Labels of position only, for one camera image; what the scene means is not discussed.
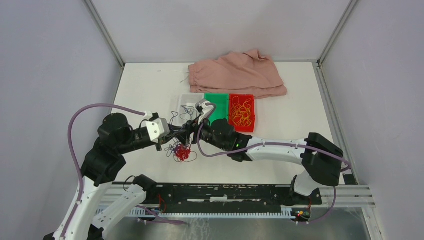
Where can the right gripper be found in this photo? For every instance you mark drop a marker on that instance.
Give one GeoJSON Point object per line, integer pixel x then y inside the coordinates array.
{"type": "Point", "coordinates": [193, 126]}

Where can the green plastic bin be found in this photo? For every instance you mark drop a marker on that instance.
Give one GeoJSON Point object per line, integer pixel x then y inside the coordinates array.
{"type": "Point", "coordinates": [221, 100]}

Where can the white plastic bin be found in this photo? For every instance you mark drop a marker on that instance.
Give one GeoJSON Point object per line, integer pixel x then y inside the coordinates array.
{"type": "Point", "coordinates": [185, 108]}

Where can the red plastic bin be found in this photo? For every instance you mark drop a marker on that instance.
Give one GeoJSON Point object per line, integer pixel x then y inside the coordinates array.
{"type": "Point", "coordinates": [242, 112]}

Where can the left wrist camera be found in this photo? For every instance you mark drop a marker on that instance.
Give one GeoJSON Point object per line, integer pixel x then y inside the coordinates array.
{"type": "Point", "coordinates": [151, 127]}

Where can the white drawstring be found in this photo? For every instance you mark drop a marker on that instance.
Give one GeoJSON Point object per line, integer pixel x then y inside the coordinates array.
{"type": "Point", "coordinates": [186, 73]}

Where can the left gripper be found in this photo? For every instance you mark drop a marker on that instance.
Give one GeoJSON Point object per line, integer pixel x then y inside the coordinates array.
{"type": "Point", "coordinates": [174, 131]}

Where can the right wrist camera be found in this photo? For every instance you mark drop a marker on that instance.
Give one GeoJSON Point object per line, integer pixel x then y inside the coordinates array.
{"type": "Point", "coordinates": [205, 109]}

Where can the pink cloth shorts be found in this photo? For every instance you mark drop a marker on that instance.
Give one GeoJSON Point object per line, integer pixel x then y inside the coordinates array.
{"type": "Point", "coordinates": [246, 73]}

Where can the white cable duct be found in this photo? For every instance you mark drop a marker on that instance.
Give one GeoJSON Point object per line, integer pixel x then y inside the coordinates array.
{"type": "Point", "coordinates": [284, 214]}

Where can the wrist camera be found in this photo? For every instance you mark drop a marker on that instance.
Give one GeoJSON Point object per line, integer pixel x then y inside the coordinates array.
{"type": "Point", "coordinates": [205, 109]}
{"type": "Point", "coordinates": [151, 127]}

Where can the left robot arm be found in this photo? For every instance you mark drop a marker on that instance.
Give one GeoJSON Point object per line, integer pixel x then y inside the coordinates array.
{"type": "Point", "coordinates": [116, 137]}

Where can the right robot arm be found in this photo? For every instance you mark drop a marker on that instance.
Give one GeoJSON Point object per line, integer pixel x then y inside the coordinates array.
{"type": "Point", "coordinates": [321, 159]}

